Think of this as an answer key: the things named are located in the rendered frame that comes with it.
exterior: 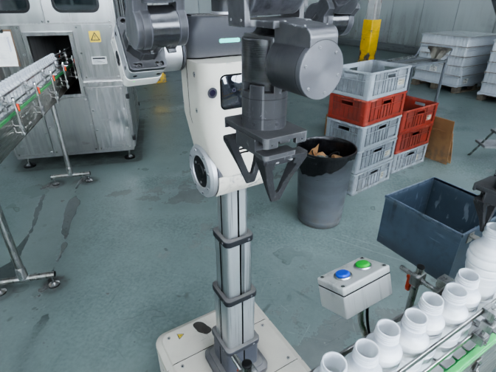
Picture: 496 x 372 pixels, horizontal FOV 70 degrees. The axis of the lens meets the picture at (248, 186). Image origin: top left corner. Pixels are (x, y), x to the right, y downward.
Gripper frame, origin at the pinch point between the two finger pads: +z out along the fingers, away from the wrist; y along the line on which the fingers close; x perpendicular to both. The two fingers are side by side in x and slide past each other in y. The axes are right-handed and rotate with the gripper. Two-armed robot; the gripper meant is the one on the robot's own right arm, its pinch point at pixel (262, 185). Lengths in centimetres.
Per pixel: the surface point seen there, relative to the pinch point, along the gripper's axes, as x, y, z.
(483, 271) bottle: 41.2, 15.8, 22.8
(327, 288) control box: 18.7, -2.0, 30.7
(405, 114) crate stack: 280, -168, 76
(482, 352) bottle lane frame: 42, 21, 41
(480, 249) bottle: 41.5, 13.9, 18.9
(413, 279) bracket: 37.9, 5.1, 31.6
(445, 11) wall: 1061, -638, 10
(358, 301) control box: 22.2, 3.5, 31.3
